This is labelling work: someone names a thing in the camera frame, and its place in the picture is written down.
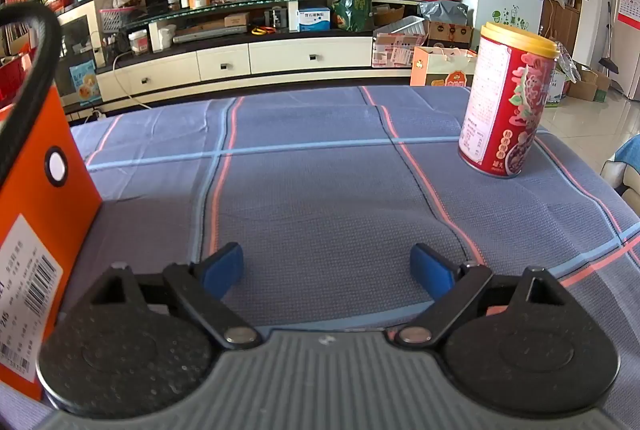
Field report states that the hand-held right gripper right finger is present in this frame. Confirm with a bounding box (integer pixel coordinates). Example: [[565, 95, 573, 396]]
[[392, 243, 568, 351]]

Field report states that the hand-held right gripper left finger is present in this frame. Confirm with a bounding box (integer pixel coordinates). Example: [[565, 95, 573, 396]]
[[92, 241, 263, 351]]

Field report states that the orange cardboard box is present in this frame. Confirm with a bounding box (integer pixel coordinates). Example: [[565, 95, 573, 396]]
[[0, 85, 103, 401]]

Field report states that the blue checked tablecloth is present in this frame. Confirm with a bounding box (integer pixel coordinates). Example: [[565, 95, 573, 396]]
[[0, 85, 640, 430]]

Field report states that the red can with yellow lid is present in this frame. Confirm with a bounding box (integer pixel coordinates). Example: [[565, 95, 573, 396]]
[[458, 22, 562, 179]]

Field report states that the orange gift bag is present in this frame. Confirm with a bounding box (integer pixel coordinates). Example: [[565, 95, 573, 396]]
[[411, 46, 478, 87]]

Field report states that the white television cabinet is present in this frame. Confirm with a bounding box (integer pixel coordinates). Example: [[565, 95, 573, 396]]
[[95, 0, 416, 106]]

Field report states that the blue cushion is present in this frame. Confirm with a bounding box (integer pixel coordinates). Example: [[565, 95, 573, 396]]
[[614, 141, 640, 167]]

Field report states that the white glass door cabinet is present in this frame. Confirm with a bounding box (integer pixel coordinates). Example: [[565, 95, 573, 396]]
[[55, 0, 108, 106]]

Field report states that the blue and white carton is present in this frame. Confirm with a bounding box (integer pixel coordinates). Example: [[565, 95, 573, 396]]
[[298, 8, 332, 32]]

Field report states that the green snack bag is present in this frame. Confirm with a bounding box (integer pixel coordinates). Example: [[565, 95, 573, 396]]
[[332, 0, 373, 32]]

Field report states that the pink plastic basket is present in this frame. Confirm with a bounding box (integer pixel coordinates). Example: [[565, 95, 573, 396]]
[[99, 6, 136, 32]]

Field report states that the dark curved band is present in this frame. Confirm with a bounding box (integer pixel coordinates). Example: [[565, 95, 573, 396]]
[[0, 2, 62, 121]]

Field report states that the wall calendar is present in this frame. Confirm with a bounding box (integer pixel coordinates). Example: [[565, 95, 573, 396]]
[[617, 0, 640, 31]]

